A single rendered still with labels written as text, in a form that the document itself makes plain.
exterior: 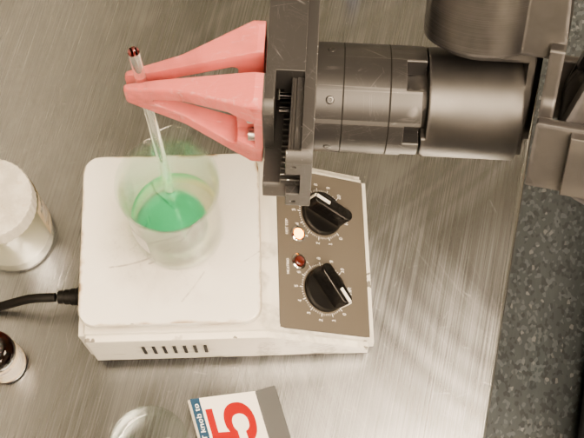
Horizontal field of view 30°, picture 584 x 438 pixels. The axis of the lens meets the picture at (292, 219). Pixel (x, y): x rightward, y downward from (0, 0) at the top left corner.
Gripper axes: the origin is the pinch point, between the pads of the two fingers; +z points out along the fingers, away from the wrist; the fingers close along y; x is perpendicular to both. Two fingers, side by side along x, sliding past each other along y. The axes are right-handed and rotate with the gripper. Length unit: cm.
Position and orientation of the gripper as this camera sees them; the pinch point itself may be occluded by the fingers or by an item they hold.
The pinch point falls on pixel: (141, 87)
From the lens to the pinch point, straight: 58.1
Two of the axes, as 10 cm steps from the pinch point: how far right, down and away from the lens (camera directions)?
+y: -0.5, 9.3, -3.5
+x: -0.1, 3.5, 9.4
